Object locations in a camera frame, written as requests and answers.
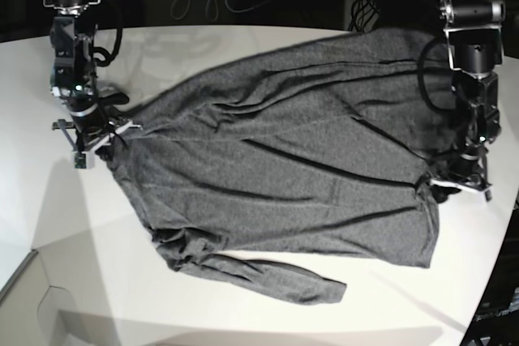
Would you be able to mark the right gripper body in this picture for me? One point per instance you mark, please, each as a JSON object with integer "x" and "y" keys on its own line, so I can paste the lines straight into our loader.
{"x": 91, "y": 142}

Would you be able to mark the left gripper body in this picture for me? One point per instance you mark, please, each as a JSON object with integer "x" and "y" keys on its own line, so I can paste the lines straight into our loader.
{"x": 472, "y": 179}

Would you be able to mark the grey t-shirt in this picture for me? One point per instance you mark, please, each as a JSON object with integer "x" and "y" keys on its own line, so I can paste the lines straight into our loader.
{"x": 320, "y": 148}

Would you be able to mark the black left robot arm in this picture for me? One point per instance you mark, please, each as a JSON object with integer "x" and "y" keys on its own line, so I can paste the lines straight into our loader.
{"x": 472, "y": 35}

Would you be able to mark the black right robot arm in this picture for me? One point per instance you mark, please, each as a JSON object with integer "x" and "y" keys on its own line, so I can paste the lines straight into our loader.
{"x": 95, "y": 118}

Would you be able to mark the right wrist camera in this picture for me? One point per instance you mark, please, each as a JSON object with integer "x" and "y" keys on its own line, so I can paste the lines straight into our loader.
{"x": 83, "y": 160}

